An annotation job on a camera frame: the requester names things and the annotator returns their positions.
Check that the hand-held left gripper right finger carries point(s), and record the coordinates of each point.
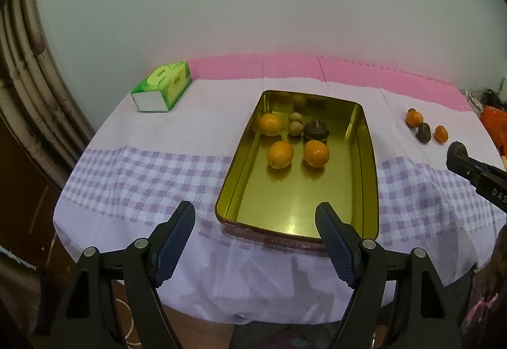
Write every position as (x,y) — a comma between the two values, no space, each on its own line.
(336,246)

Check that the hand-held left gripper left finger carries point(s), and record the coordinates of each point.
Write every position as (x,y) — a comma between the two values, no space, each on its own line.
(174,246)

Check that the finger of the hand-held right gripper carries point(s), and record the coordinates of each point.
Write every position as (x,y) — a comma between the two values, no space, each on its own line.
(465,169)

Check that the orange mandarin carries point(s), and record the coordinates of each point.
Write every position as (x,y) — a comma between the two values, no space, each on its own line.
(414,119)
(441,133)
(270,124)
(316,153)
(280,154)

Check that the gold and red tin box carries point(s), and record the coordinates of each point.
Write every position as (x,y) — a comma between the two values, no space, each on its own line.
(301,190)

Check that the orange plastic bag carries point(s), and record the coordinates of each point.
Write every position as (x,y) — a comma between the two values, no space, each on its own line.
(495,123)

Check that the person's pink patterned clothing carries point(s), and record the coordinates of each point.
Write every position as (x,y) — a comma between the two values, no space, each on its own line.
(489,301)

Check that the brown wooden cabinet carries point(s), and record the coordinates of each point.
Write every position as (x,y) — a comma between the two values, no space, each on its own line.
(23,214)

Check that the green tissue box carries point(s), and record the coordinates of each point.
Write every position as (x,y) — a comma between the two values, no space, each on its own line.
(166,85)

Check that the pink foam mat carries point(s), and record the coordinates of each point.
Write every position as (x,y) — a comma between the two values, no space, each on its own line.
(277,66)

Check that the bamboo chair frame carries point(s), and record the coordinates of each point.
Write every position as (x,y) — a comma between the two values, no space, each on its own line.
(27,76)

